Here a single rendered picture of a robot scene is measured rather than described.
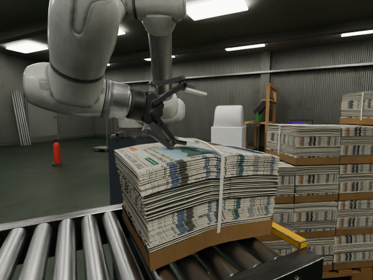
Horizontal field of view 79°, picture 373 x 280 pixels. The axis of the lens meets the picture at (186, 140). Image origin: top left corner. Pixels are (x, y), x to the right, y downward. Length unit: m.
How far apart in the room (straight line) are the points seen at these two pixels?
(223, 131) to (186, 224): 3.76
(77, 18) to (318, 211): 1.56
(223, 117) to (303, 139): 2.94
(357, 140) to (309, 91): 7.22
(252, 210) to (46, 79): 0.57
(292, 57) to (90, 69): 8.73
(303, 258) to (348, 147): 1.12
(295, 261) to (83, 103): 0.58
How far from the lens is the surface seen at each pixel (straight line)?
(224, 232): 0.61
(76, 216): 0.87
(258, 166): 0.62
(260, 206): 0.67
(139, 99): 0.56
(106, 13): 0.43
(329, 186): 1.67
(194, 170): 0.51
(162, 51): 1.08
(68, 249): 0.70
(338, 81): 8.98
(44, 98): 0.54
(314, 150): 1.55
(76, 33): 0.44
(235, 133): 4.22
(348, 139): 1.69
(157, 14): 0.98
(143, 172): 0.47
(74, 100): 0.52
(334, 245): 1.85
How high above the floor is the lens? 1.13
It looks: 6 degrees down
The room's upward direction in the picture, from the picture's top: straight up
